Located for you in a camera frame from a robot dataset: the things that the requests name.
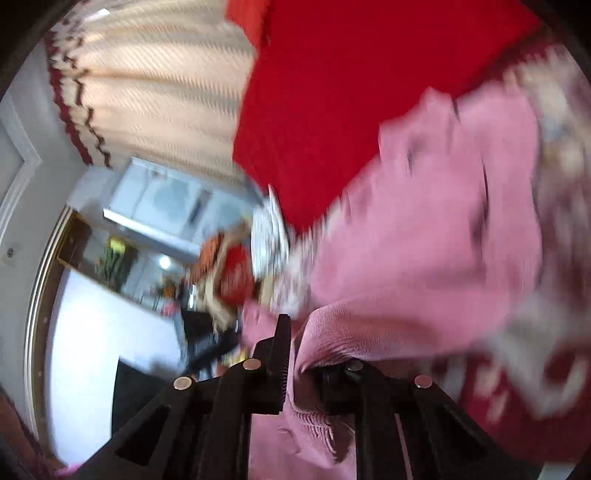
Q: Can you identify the red bag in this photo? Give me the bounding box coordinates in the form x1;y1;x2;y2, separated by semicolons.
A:
218;244;257;306

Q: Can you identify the red cushion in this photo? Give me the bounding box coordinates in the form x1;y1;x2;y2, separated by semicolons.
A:
225;0;544;235

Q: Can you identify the black stand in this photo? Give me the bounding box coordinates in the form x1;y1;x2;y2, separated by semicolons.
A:
178;279;242;376

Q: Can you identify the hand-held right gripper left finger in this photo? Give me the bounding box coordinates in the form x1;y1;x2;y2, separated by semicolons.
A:
78;314;291;480

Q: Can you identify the white standing appliance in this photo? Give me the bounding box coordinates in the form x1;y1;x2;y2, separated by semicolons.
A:
102;156;262;257

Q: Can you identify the pink fleece garment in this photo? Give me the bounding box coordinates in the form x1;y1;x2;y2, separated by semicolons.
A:
240;88;544;480

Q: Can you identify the white door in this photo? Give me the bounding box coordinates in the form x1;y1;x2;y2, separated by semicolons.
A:
0;99;43;232

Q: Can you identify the floral red cream blanket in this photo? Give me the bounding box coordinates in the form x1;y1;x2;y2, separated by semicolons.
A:
252;41;591;467

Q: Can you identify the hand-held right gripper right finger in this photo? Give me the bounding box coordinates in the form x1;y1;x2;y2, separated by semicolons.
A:
318;359;542;480

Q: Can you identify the silver crackle patterned cloth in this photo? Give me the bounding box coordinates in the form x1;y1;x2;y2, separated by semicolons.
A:
250;187;291;280

